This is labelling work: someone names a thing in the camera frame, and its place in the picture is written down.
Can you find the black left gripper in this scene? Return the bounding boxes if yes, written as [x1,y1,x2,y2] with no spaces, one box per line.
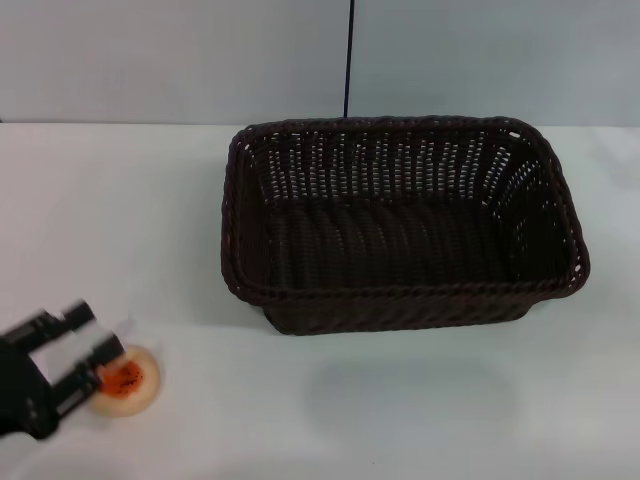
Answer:
[0,298,127,442]

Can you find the round bread with orange topping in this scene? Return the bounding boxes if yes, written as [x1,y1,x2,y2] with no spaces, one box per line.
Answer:
[87,343,163,419]

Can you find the dark brown woven basket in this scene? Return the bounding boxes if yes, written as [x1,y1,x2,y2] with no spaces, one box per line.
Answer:
[220,115,592,337]

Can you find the thin black vertical strip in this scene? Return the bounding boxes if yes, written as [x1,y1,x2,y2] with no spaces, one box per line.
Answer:
[342,0,355,120]

